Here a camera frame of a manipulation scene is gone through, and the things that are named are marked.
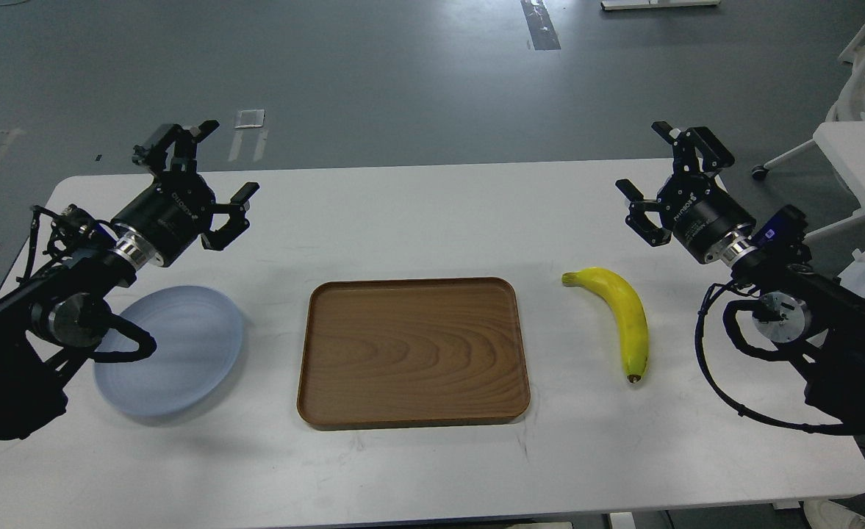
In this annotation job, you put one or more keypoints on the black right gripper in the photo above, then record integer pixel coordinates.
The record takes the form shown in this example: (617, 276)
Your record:
(692, 206)

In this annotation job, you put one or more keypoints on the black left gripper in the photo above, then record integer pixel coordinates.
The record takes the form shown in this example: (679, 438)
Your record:
(171, 214)

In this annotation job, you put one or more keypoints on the yellow banana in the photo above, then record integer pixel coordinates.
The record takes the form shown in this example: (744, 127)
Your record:
(628, 311)

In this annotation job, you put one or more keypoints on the light blue plate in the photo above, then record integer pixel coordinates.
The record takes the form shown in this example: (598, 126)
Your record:
(199, 334)

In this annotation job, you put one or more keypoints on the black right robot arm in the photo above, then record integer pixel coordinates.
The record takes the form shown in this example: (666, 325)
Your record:
(784, 310)

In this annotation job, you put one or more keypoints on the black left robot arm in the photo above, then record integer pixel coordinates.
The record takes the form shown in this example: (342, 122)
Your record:
(57, 317)

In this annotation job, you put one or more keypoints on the brown wooden tray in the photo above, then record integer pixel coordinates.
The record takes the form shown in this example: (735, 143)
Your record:
(413, 354)

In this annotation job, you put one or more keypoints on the white shoe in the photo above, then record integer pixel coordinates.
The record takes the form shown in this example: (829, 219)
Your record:
(828, 514)

